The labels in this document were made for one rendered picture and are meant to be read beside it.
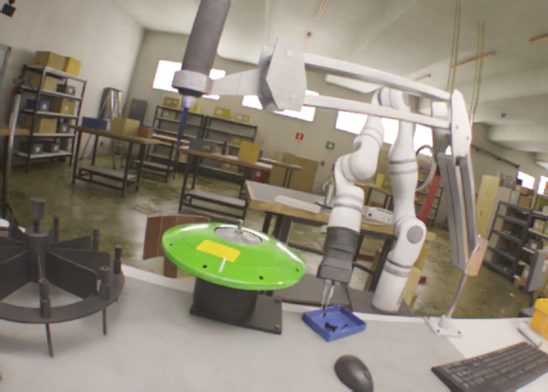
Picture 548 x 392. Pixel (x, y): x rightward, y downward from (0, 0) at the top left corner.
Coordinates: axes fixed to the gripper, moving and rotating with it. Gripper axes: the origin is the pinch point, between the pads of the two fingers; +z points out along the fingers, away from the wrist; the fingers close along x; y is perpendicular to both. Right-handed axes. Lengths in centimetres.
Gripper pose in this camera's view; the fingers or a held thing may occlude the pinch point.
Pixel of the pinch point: (324, 308)
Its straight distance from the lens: 70.1
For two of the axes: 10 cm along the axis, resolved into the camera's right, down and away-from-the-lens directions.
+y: 0.0, -3.6, -9.3
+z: -2.6, 9.0, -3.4
